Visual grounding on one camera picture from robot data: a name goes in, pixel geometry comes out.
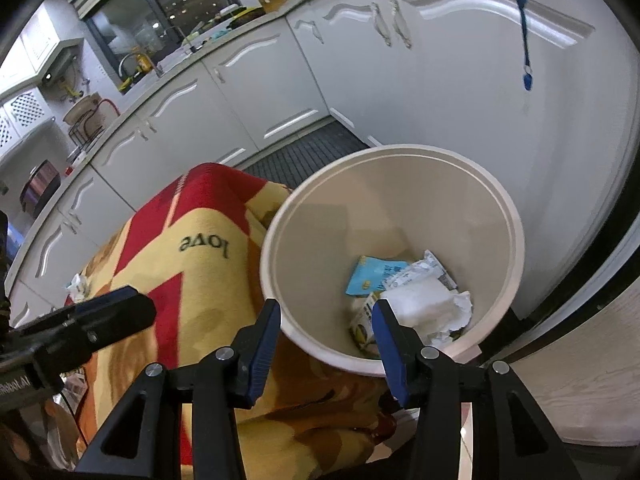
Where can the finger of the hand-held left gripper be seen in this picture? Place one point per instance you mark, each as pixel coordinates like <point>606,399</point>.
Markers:
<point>115,307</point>

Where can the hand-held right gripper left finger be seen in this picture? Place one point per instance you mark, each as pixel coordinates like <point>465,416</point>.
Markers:
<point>260,345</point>

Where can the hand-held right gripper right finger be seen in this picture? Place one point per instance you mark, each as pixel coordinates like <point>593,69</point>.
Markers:
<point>392,355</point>

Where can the green white drink carton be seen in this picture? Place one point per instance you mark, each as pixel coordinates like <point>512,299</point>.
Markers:
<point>364,330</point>

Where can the white tissue wad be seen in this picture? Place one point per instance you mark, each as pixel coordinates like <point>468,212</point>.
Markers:
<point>420,305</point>

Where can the blue snack packet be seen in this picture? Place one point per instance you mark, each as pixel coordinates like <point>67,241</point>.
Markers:
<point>367,275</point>

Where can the white silver snack bag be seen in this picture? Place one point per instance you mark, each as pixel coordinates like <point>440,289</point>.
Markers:
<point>425,270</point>

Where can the beige round bin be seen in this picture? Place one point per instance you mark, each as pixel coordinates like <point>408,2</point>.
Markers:
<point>400,200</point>

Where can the white plastic bag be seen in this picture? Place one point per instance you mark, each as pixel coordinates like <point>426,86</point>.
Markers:
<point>77,287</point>

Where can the red yellow printed blanket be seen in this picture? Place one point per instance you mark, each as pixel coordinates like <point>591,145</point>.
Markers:
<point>200,285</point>

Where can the dark ribbed floor mat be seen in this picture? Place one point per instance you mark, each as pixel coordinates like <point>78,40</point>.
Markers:
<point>310,152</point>

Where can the beige clay pot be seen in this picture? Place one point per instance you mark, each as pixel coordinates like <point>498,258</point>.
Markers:
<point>82,110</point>

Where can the white kitchen cabinets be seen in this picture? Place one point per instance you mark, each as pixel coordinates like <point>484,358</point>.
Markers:
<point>450,85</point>

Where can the dark glass window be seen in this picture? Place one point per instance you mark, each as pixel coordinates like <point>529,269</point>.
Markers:
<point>150,25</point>

